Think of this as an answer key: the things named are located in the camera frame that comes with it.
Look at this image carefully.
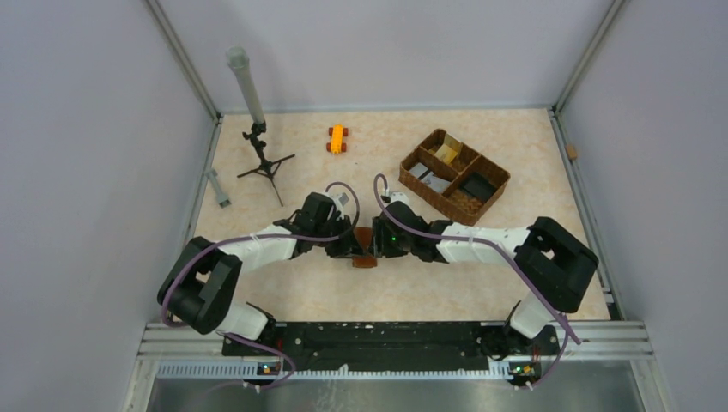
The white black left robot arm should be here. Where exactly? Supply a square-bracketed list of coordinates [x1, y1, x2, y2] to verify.
[157, 191, 355, 355]

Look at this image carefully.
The black tripod with grey tube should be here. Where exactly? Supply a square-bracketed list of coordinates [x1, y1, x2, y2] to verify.
[226, 45, 295, 206]

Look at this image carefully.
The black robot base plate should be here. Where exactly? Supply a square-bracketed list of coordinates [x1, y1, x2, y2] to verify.
[221, 321, 561, 373]

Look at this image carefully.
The small wooden block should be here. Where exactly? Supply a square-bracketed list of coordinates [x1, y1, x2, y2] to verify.
[564, 143, 579, 161]

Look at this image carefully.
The brown leather card holder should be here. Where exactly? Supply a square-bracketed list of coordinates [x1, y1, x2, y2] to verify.
[352, 227, 378, 269]

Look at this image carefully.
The grey metal bracket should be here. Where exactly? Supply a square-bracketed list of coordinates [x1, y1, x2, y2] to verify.
[204, 167, 231, 209]

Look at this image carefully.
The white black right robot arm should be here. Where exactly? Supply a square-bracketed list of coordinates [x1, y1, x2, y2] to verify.
[381, 201, 599, 354]

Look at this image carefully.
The orange toy car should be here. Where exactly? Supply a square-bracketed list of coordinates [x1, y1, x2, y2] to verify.
[325, 124, 349, 155]

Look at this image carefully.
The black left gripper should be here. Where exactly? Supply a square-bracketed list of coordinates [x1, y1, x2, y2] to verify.
[313, 215, 364, 258]

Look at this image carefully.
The aluminium frame rail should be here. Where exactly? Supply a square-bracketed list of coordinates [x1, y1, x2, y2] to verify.
[548, 107, 654, 361]

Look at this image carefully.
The woven wicker divided basket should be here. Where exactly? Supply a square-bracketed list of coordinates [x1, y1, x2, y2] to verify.
[398, 129, 511, 226]

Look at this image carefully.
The black card in basket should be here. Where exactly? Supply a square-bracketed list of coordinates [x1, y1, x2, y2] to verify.
[458, 173, 497, 203]

